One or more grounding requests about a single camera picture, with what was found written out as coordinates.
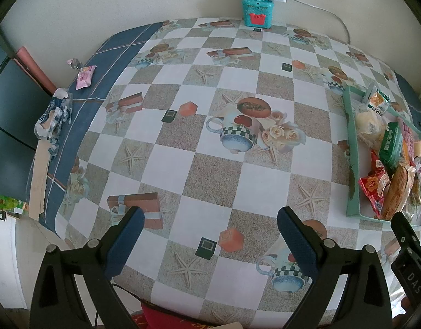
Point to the dark teal cabinet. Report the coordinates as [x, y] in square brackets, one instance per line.
[11, 120]

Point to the tan biscuit packet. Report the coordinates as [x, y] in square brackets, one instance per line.
[397, 192]

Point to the brown wooden post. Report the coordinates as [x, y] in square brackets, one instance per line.
[35, 68]

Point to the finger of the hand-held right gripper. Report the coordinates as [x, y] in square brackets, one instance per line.
[404, 233]

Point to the silver crumpled wrapper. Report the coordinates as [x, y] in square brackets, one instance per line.
[75, 63]

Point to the blue-white crumpled wrapper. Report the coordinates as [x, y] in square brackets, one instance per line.
[52, 123]

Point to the green-white label snack packet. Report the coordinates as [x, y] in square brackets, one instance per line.
[378, 102]

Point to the red snack packet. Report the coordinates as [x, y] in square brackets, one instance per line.
[373, 185]

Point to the clear-wrapped white bun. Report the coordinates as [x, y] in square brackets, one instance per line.
[368, 126]

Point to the green printed bag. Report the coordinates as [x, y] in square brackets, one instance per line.
[6, 202]

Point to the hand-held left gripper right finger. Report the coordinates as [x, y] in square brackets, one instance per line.
[297, 243]

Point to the pink snack packet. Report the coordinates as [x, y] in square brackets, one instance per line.
[410, 140]

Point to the light green barcode packet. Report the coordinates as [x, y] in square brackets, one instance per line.
[390, 147]

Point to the green tray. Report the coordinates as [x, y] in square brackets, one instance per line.
[351, 164]

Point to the teal container with red label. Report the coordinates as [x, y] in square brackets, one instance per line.
[257, 12]

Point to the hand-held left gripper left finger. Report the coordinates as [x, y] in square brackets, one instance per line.
[126, 243]

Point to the small pink packet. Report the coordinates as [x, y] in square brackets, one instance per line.
[85, 77]

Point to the red cloth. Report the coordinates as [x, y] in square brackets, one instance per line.
[169, 320]

